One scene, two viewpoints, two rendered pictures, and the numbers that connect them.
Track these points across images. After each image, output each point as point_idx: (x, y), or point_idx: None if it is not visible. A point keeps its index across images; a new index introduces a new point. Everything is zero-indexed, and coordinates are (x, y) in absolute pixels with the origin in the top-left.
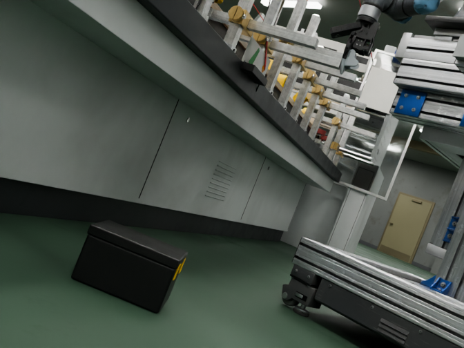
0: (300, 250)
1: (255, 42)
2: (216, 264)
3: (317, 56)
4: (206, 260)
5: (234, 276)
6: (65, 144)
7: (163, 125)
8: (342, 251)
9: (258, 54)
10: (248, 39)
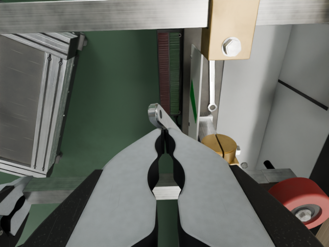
0: (71, 36)
1: (198, 86)
2: (151, 71)
3: (80, 183)
4: (157, 65)
5: (129, 56)
6: None
7: None
8: (49, 69)
9: (194, 122)
10: (253, 172)
